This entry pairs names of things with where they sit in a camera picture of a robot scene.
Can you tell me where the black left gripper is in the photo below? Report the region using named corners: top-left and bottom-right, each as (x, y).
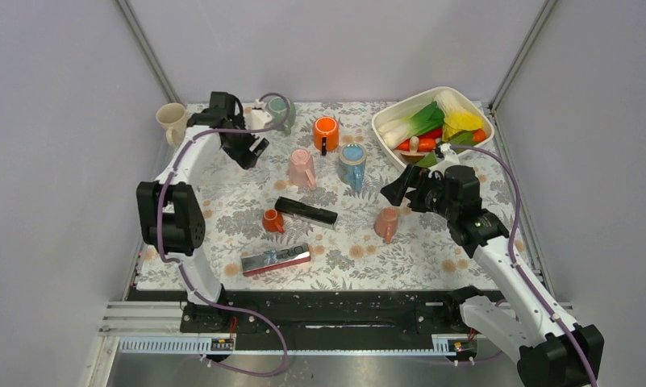
top-left (221, 114), bottom-right (267, 169)

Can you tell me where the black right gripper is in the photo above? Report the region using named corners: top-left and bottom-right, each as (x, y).
top-left (379, 164), bottom-right (457, 219)

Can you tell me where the cream ceramic mug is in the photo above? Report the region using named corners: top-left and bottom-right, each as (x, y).
top-left (156, 102), bottom-right (189, 148)

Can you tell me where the salmon pink printed mug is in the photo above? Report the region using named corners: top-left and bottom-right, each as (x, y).
top-left (373, 207), bottom-right (399, 244)

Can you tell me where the small orange cup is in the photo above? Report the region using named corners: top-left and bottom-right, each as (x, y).
top-left (261, 209), bottom-right (285, 233)

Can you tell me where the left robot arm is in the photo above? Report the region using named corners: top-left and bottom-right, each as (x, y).
top-left (136, 92), bottom-right (286, 331)

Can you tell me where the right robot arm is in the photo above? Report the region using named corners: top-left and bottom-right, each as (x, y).
top-left (381, 164), bottom-right (604, 386)

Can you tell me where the green ceramic mug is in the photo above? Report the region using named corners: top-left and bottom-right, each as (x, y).
top-left (265, 97), bottom-right (296, 136)

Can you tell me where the light pink mug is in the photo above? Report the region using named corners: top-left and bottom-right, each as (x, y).
top-left (289, 148), bottom-right (317, 190)

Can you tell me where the large orange mug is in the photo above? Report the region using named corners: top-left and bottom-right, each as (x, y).
top-left (312, 116), bottom-right (340, 156)

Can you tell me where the wooden toy mushroom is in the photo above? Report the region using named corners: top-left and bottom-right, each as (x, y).
top-left (399, 136), bottom-right (426, 164)

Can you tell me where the orange toy carrot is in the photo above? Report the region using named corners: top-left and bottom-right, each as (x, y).
top-left (396, 127), bottom-right (488, 152)

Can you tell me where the yellow toy cabbage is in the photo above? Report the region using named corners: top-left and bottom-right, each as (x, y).
top-left (434, 90), bottom-right (483, 142)

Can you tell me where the white plastic basin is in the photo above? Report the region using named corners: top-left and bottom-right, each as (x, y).
top-left (371, 86), bottom-right (495, 170)

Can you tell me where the floral tablecloth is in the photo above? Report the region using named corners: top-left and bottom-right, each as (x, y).
top-left (136, 101), bottom-right (537, 292)

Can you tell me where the black rectangular box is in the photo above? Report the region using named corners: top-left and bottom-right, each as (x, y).
top-left (274, 197), bottom-right (338, 229)

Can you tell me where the silver red stapler box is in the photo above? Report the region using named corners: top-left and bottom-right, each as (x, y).
top-left (241, 243), bottom-right (311, 277)

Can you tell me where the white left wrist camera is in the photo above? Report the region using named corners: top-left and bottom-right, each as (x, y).
top-left (244, 99), bottom-right (273, 131)

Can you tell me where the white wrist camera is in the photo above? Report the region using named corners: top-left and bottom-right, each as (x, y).
top-left (430, 143), bottom-right (461, 174)
top-left (244, 99), bottom-right (273, 131)

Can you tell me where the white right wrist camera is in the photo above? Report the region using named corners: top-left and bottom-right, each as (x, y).
top-left (430, 143), bottom-right (461, 174)

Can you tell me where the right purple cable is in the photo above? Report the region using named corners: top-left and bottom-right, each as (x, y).
top-left (407, 143), bottom-right (598, 387)

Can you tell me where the purple cable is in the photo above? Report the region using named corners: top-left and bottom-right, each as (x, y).
top-left (156, 92), bottom-right (292, 377)
top-left (407, 143), bottom-right (598, 387)

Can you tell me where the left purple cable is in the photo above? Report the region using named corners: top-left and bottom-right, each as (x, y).
top-left (156, 92), bottom-right (292, 377)

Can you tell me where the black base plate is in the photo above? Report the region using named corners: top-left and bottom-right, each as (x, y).
top-left (179, 289), bottom-right (498, 352)

